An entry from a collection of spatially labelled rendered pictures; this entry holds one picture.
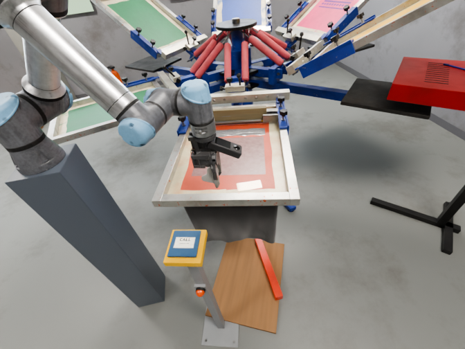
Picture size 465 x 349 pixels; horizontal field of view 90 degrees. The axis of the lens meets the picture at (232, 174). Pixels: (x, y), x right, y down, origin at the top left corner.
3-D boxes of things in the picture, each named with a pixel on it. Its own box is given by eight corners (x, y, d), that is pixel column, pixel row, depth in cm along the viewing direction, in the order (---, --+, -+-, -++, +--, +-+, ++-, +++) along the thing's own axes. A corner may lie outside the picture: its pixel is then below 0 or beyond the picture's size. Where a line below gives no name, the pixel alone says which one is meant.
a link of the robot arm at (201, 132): (215, 113, 71) (212, 127, 65) (217, 126, 74) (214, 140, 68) (192, 114, 72) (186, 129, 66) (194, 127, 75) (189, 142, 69)
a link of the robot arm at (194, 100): (184, 77, 65) (212, 77, 63) (192, 112, 73) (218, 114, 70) (171, 88, 60) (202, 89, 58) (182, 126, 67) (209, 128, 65)
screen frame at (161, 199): (299, 205, 89) (300, 199, 86) (153, 207, 96) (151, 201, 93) (281, 108, 146) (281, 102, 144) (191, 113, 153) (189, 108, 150)
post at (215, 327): (237, 347, 136) (212, 276, 71) (201, 345, 139) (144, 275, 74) (239, 306, 152) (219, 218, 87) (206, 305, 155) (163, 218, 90)
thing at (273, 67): (293, 93, 165) (294, 76, 157) (185, 100, 174) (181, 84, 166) (282, 57, 224) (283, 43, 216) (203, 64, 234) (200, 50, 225)
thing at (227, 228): (276, 244, 125) (279, 190, 96) (195, 244, 130) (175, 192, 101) (276, 239, 127) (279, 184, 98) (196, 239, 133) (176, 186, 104)
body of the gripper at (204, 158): (198, 156, 83) (190, 127, 75) (221, 155, 82) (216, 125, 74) (194, 170, 78) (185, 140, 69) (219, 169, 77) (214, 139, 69)
